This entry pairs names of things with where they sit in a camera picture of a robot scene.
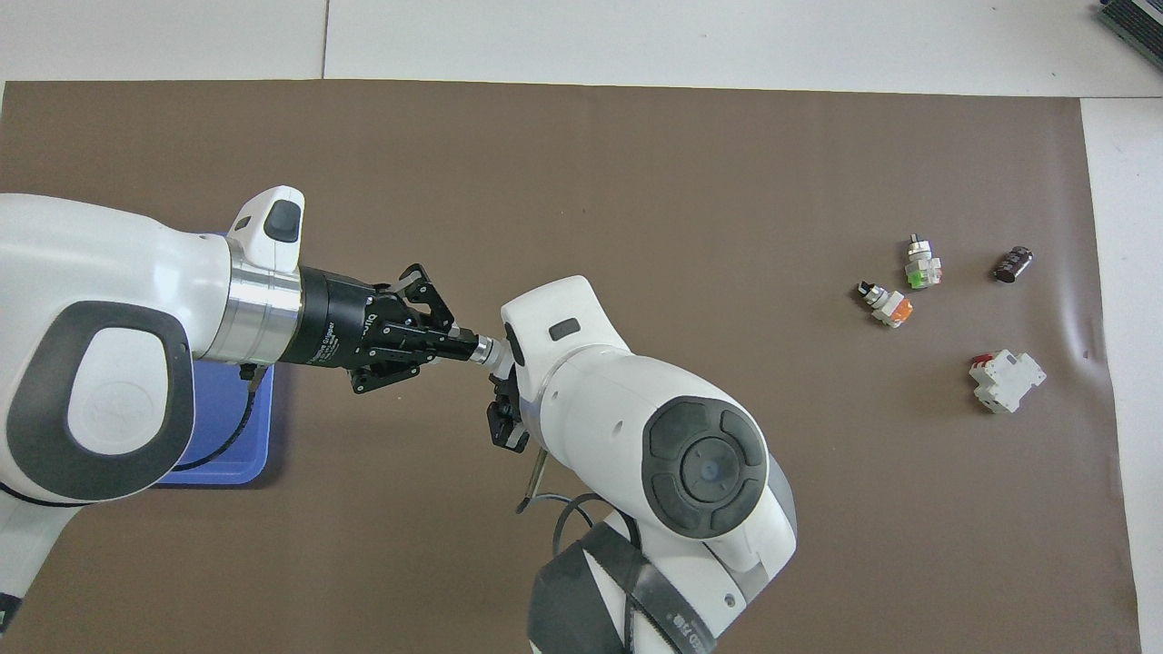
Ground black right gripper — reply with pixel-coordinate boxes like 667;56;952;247
377;263;535;453

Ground dark brown terminal block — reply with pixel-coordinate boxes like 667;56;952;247
993;245;1036;283

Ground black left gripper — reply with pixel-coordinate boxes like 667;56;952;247
295;266;477;396

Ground orange white rotary switch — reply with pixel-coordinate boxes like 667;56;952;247
857;281;914;329

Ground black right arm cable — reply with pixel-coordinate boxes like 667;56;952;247
516;448;605;560

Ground green white rotary switch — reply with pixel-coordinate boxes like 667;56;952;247
904;233;943;291

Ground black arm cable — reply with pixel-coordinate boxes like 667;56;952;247
516;448;605;560
168;363;266;473

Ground brown table mat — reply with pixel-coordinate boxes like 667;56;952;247
0;80;1144;654

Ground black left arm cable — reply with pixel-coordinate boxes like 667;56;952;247
168;363;266;473

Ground black electronics box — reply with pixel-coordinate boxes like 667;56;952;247
1095;0;1163;72

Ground blue plastic tray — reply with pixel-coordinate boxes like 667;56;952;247
153;232;275;487

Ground white circuit breaker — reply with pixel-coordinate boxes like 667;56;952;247
969;350;1048;414

